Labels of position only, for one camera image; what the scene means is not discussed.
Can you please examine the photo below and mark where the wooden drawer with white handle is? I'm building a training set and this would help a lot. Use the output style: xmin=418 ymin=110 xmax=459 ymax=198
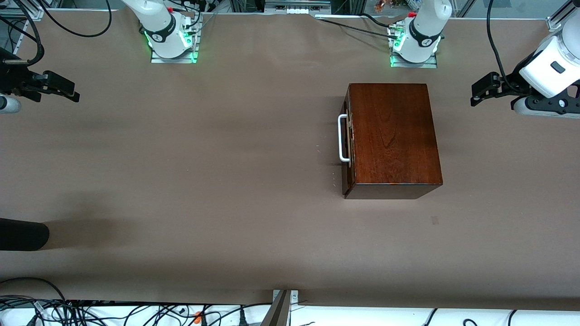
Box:
xmin=338 ymin=86 xmax=356 ymax=195

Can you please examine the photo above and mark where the dark brown wooden cabinet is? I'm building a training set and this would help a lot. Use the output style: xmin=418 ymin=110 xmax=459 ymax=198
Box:
xmin=341 ymin=83 xmax=444 ymax=200

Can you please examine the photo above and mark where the black foam cylinder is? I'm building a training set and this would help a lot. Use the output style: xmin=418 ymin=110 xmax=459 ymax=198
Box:
xmin=0 ymin=218 xmax=50 ymax=252

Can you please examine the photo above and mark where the grey power strip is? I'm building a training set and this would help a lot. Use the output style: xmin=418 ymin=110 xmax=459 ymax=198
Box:
xmin=264 ymin=0 xmax=332 ymax=15

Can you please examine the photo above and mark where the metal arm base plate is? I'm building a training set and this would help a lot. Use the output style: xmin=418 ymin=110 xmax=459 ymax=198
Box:
xmin=390 ymin=52 xmax=439 ymax=69
xmin=150 ymin=45 xmax=199 ymax=64

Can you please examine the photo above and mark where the aluminium frame profile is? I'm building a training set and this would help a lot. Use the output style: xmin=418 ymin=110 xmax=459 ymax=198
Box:
xmin=0 ymin=0 xmax=44 ymax=21

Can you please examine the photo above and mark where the grey metal camera stand bracket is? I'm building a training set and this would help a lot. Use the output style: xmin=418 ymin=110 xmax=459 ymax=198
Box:
xmin=261 ymin=290 xmax=300 ymax=326

